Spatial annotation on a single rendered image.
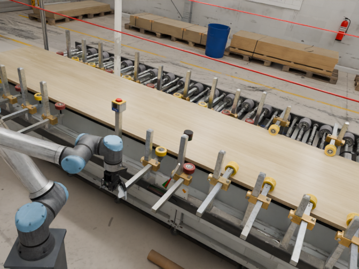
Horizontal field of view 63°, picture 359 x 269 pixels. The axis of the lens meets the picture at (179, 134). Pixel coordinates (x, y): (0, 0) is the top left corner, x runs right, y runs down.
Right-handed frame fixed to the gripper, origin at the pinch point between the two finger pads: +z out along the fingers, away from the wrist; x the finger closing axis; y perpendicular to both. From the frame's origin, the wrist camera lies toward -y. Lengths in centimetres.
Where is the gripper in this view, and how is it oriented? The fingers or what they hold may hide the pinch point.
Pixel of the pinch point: (115, 193)
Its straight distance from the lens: 168.6
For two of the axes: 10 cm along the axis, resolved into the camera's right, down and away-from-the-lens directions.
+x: 8.8, 3.4, -3.3
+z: -1.3, 8.4, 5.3
